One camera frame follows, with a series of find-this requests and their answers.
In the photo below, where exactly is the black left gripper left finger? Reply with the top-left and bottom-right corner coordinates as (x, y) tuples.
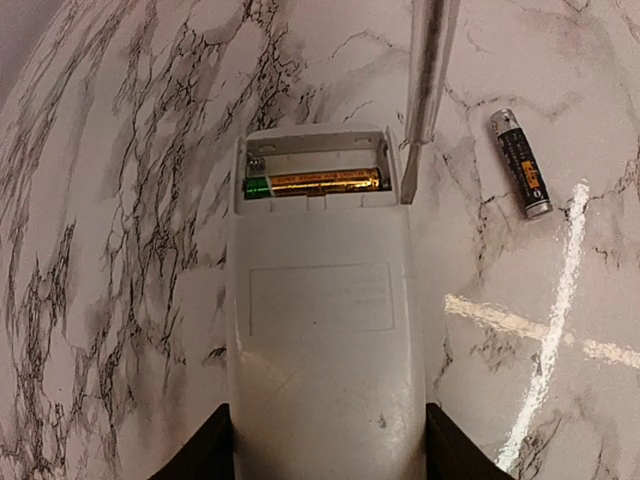
(150, 403), (235, 480)

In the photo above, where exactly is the black silver AAA battery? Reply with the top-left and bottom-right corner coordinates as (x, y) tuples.
(490, 109), (553, 219)

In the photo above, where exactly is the white remote control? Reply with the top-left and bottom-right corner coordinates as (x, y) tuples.
(226, 124), (427, 479)

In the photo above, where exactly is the gold green AAA battery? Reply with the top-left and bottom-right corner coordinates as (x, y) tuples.
(243, 168), (388, 200)

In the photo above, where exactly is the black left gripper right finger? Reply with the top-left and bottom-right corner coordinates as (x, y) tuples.
(425, 402), (510, 480)

